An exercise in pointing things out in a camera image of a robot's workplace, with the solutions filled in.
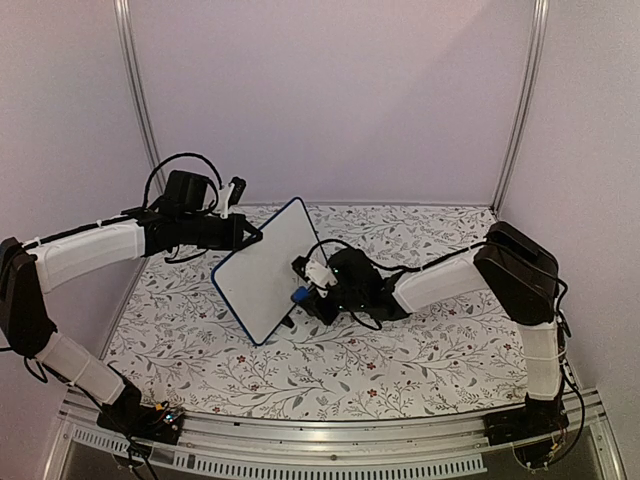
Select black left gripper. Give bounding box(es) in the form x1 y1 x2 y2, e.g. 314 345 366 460
181 213 263 252

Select small blue-framed whiteboard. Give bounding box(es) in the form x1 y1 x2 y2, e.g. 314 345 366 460
211 197 318 346

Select blue whiteboard eraser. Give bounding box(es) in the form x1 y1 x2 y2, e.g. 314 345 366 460
291 286 310 304

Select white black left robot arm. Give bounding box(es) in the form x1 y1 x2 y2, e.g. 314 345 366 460
1 170 262 434

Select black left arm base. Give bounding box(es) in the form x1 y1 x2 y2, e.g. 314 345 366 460
97 400 185 445

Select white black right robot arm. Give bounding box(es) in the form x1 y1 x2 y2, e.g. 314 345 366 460
292 221 567 436

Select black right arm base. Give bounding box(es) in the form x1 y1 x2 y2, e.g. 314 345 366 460
483 397 569 470

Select floral patterned tablecloth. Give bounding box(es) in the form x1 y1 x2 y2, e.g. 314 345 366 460
99 203 556 421

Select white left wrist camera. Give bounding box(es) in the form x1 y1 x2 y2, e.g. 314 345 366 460
216 176 247 219

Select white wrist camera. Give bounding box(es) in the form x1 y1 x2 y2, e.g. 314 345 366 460
216 176 247 219
292 256 338 298

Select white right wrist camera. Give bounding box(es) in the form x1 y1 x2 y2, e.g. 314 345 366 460
292 256 338 298

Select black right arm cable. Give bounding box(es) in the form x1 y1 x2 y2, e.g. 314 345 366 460
304 238 586 441

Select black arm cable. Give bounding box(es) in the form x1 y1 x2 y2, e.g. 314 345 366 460
142 152 224 201
304 238 586 441

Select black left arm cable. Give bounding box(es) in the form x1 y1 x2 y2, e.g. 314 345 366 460
142 152 224 201

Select aluminium front rail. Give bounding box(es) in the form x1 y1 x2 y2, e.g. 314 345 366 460
44 389 627 479

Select left aluminium frame post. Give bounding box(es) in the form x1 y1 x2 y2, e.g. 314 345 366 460
112 0 174 214

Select aluminium frame post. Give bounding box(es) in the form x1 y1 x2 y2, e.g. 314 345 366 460
491 0 549 217
112 0 174 214

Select right aluminium frame post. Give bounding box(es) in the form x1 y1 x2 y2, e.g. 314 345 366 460
491 0 549 217

